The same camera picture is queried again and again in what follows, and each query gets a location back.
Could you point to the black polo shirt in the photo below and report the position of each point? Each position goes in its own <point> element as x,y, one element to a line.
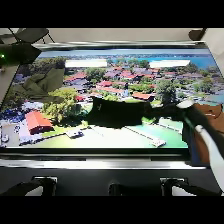
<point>116,113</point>

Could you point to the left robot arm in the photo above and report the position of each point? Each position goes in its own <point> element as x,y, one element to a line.
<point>18,53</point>

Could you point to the silver frame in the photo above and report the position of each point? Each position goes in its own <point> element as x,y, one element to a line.
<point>100,163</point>

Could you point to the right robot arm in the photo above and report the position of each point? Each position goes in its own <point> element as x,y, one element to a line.
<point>203,133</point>

